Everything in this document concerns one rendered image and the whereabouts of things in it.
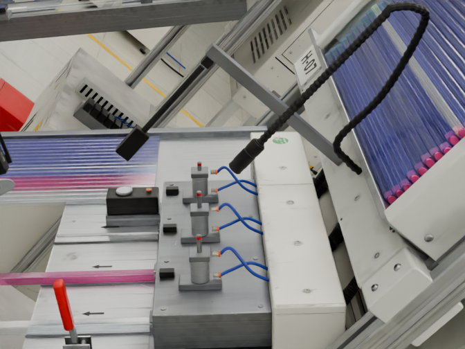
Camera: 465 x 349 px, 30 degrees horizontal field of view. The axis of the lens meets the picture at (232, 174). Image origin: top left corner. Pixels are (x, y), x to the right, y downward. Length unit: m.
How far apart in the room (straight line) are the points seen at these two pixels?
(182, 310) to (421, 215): 0.29
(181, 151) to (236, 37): 0.81
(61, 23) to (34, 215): 0.58
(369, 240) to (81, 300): 0.38
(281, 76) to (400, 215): 1.51
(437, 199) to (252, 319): 0.26
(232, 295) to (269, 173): 0.29
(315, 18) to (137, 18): 0.46
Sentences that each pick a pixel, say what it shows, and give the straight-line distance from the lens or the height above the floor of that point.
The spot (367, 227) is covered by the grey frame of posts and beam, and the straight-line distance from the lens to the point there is 0.99.
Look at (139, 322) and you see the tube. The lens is 1.06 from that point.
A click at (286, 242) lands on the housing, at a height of 1.24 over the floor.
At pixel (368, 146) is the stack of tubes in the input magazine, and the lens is 1.05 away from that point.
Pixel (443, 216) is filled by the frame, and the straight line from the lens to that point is 0.89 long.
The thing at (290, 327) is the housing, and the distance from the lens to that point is 0.97.
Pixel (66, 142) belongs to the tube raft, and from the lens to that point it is 1.55.
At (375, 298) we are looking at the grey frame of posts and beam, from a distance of 0.90.
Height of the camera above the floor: 1.58
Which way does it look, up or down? 18 degrees down
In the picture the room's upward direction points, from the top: 44 degrees clockwise
